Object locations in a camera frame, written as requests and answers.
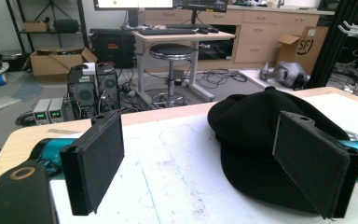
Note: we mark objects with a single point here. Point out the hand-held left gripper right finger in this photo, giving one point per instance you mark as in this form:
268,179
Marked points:
310,161

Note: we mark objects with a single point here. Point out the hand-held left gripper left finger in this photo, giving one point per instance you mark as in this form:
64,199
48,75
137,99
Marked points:
96,161

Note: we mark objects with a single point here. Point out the black cap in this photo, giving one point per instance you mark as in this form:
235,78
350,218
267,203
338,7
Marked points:
245,130

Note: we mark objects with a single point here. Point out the grey bench power supply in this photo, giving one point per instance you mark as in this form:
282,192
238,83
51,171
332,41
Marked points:
56,110
41,112

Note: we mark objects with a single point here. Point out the black computer tower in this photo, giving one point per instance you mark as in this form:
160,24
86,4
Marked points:
82,93
108,88

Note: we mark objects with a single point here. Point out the white table mat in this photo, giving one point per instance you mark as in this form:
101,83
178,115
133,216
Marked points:
174,174

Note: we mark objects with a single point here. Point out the grey robot device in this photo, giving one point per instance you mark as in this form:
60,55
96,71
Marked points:
287,73

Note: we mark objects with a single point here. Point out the large open cardboard box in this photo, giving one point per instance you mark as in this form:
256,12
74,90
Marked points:
56,63

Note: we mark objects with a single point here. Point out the printed cardboard box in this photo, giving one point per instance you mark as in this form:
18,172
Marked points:
304,46

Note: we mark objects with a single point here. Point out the black equipment case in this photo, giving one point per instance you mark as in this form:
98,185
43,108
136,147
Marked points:
112,46

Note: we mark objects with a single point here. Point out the blue tape roll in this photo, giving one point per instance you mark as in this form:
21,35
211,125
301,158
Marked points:
0,79

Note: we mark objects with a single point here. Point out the black round stool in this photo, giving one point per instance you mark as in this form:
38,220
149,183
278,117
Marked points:
171,50

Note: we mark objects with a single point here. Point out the black bag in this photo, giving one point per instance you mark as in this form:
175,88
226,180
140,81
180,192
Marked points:
66,25

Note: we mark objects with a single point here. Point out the wooden drawer cabinet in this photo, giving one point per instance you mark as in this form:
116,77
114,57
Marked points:
261,31

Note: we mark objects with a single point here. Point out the black metal shelf rack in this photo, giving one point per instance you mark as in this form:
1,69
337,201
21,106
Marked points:
83,18

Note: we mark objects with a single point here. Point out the black keyboard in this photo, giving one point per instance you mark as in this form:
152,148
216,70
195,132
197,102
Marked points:
166,31
186,26

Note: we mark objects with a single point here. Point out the small cardboard box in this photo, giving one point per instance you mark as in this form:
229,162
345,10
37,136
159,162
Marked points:
36,26

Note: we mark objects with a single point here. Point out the light wooden office desk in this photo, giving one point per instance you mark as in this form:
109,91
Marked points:
180,38

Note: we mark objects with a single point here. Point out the white-screen monitor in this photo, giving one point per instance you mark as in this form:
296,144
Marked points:
133,3

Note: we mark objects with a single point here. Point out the dark-screen monitor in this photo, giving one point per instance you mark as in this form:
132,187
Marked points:
199,4

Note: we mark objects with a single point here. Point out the black metal frame post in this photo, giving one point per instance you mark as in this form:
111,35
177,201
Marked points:
332,43

